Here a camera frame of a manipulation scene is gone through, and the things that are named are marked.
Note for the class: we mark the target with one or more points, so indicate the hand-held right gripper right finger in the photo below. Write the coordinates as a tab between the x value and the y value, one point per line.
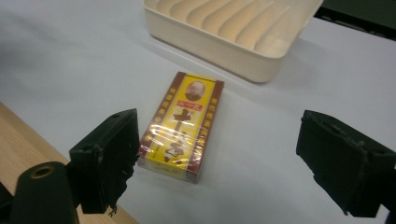
345	168

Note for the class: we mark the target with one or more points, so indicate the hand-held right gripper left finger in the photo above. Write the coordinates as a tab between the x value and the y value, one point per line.
104	161

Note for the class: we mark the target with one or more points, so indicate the yellow and brown packet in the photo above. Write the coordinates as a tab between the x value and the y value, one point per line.
180	127

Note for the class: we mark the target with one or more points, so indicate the cream plastic ridged tray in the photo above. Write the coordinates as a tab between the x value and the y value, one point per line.
232	29

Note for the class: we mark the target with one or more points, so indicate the dark green object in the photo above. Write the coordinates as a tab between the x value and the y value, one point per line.
361	14

